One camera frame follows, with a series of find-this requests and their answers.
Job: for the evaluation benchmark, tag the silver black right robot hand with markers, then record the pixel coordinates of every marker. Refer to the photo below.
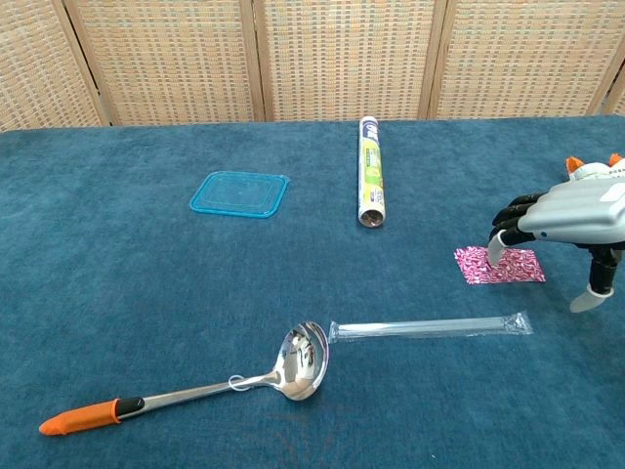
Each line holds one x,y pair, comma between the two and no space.
571,215

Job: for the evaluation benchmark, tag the pink patterned wrapper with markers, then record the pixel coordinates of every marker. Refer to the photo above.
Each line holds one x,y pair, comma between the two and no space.
517,268

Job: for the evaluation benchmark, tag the woven bamboo screen panel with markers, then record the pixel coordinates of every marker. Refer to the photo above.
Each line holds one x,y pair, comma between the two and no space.
346,58
171,63
617,102
522,58
44,63

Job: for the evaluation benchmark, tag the clear wrapped straw pack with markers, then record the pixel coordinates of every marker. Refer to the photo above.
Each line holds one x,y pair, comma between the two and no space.
429,328

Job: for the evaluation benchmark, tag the cling film roll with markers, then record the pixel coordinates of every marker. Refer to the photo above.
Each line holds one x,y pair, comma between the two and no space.
371,171

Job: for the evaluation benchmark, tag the blue transparent plastic lid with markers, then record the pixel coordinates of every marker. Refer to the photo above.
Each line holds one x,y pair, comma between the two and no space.
239,195

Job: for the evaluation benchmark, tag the blue felt table cover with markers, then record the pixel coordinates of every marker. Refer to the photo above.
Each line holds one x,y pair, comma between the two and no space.
122,293

